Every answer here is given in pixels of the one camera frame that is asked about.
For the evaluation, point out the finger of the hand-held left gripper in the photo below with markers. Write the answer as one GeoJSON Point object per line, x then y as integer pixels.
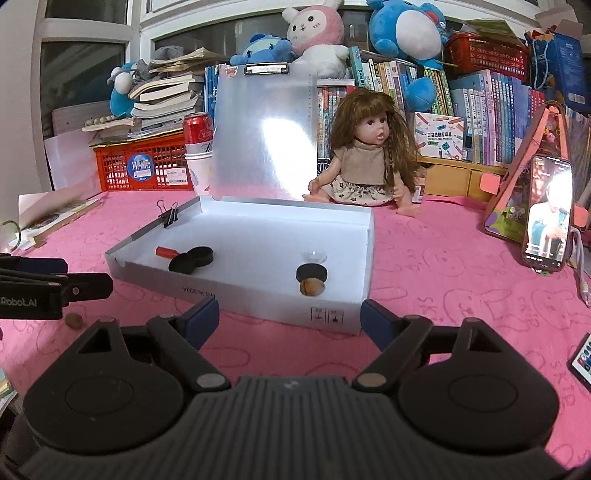
{"type": "Point", "coordinates": [87, 286]}
{"type": "Point", "coordinates": [32, 266]}

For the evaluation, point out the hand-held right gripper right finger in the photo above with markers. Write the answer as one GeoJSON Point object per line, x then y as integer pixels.
{"type": "Point", "coordinates": [378, 323]}

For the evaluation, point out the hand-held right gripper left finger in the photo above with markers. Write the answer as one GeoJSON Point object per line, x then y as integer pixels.
{"type": "Point", "coordinates": [203, 318]}

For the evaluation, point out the black round lid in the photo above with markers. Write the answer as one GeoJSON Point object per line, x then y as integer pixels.
{"type": "Point", "coordinates": [313, 273]}
{"type": "Point", "coordinates": [203, 256]}
{"type": "Point", "coordinates": [182, 264]}

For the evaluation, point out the orange red plastic piece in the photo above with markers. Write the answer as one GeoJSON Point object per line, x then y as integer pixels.
{"type": "Point", "coordinates": [166, 252]}

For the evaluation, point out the brown stone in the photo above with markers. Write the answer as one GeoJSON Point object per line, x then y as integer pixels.
{"type": "Point", "coordinates": [311, 287]}

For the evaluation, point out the clear plastic dome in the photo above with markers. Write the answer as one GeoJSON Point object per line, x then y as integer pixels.
{"type": "Point", "coordinates": [314, 256]}

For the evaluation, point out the shallow grey cardboard box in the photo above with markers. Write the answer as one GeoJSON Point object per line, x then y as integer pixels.
{"type": "Point", "coordinates": [258, 235]}

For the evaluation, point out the small brown nut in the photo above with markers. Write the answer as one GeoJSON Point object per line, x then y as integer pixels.
{"type": "Point", "coordinates": [74, 321]}

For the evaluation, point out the pink rabbit print cloth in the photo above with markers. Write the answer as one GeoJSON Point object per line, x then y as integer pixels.
{"type": "Point", "coordinates": [438, 277]}

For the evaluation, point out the black binder clip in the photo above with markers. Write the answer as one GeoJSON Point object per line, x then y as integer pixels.
{"type": "Point", "coordinates": [167, 214]}

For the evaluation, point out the white board sheet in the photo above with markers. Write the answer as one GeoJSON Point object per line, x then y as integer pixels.
{"type": "Point", "coordinates": [69, 161]}

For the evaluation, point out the red plastic basket with sticker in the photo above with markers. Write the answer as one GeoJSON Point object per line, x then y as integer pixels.
{"type": "Point", "coordinates": [138, 166]}

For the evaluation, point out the small white bottle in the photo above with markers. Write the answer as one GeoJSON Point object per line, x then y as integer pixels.
{"type": "Point", "coordinates": [419, 191]}

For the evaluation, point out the white paper cup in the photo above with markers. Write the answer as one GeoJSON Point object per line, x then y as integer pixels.
{"type": "Point", "coordinates": [199, 175]}

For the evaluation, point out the long haired doll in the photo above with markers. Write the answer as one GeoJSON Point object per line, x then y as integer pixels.
{"type": "Point", "coordinates": [360, 161]}

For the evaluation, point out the wooden shelf box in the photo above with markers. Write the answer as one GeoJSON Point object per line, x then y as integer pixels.
{"type": "Point", "coordinates": [461, 180]}

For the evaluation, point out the red drink can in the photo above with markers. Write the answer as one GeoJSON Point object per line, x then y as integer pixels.
{"type": "Point", "coordinates": [198, 134]}

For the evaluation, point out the pink phone stand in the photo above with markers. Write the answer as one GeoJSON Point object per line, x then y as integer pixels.
{"type": "Point", "coordinates": [512, 194]}

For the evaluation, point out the translucent plastic clipboard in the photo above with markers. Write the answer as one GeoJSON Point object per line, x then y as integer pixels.
{"type": "Point", "coordinates": [263, 134]}

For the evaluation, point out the blue and white plush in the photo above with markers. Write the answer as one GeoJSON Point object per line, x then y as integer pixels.
{"type": "Point", "coordinates": [121, 92]}

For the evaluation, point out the colourful printed carton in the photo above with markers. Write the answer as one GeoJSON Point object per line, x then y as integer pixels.
{"type": "Point", "coordinates": [438, 136]}

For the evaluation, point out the smartphone with lit screen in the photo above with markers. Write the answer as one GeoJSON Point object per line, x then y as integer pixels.
{"type": "Point", "coordinates": [547, 212]}

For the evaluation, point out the stack of worn books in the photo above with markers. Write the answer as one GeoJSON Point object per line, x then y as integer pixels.
{"type": "Point", "coordinates": [161, 92]}

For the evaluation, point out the remote control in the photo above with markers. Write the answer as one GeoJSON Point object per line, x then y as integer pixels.
{"type": "Point", "coordinates": [582, 364]}

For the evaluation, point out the row of shelved books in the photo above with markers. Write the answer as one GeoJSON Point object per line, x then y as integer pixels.
{"type": "Point", "coordinates": [485, 110]}

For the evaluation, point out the small blue bear plush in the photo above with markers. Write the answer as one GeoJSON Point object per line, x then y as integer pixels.
{"type": "Point", "coordinates": [263, 50]}

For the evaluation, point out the red mesh basket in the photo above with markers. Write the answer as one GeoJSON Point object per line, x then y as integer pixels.
{"type": "Point", "coordinates": [489, 53]}

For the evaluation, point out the large blue plush toy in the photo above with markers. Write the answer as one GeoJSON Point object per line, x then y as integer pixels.
{"type": "Point", "coordinates": [406, 32]}

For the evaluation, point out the pink rabbit plush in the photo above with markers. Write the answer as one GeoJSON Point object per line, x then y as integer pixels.
{"type": "Point", "coordinates": [316, 32]}

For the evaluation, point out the blue bag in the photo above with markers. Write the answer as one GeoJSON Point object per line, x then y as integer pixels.
{"type": "Point", "coordinates": [558, 64]}

